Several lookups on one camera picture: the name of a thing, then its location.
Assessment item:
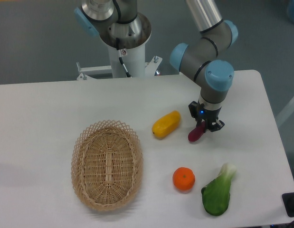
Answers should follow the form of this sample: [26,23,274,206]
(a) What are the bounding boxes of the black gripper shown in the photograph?
[189,101,225,132]

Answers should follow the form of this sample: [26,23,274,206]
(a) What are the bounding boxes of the purple sweet potato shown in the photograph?
[188,121,206,143]

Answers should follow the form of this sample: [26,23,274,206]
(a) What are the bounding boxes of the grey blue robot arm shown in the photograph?
[74,0,238,132]

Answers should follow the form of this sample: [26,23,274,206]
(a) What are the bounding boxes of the yellow mango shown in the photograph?
[152,110,181,139]

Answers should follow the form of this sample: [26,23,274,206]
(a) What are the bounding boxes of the orange tangerine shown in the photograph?
[172,167,195,191]

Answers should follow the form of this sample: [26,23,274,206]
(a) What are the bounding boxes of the green bok choy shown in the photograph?
[201,163,237,216]

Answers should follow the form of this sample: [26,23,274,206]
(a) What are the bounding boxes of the woven wicker basket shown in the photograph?
[71,120,143,211]

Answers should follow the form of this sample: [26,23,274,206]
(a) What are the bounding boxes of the black device at table edge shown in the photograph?
[282,192,294,218]

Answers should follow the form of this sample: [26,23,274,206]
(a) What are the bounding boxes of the white metal base frame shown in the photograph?
[76,55,164,81]

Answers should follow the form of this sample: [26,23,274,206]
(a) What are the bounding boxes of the black cable on pedestal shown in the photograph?
[115,38,132,78]

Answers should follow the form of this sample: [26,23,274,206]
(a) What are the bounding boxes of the white frame leg right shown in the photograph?
[275,96,294,128]

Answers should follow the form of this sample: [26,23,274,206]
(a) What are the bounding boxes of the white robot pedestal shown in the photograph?
[107,44,145,78]

